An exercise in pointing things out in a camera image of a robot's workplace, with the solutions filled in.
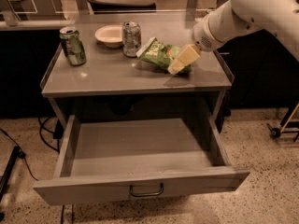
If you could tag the white paper bowl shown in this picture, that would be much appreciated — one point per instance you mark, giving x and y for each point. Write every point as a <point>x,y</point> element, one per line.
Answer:
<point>110,35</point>

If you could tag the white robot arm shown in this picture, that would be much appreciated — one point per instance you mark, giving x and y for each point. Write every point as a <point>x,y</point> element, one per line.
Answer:
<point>236,18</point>

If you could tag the green soda can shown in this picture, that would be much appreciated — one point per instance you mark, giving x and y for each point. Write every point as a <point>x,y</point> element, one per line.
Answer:
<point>72,46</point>

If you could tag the wheeled cart base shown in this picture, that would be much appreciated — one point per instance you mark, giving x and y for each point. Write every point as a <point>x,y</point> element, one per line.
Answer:
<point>287,125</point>

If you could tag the open grey top drawer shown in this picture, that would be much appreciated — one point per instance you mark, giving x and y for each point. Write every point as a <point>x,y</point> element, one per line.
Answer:
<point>99,161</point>

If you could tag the black stand leg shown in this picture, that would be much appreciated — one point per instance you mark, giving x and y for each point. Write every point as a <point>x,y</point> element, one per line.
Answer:
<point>15,154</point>

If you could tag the grey metal cabinet table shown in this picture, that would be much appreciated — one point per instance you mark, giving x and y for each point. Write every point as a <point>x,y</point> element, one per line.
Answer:
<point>108,71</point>

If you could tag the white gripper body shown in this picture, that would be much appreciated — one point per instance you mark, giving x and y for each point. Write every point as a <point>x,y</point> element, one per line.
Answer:
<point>203,37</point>

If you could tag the metal drawer handle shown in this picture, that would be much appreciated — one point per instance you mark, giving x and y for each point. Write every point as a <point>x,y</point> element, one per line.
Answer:
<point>146,191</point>

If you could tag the green jalapeno chip bag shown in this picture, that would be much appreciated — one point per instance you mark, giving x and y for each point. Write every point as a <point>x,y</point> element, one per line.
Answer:
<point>158,53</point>

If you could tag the silver soda can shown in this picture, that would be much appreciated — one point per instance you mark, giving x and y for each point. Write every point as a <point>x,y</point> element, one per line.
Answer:
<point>131,38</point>

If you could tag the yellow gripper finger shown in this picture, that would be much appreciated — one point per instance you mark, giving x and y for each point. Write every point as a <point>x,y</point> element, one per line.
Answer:
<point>176,66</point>
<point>189,54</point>

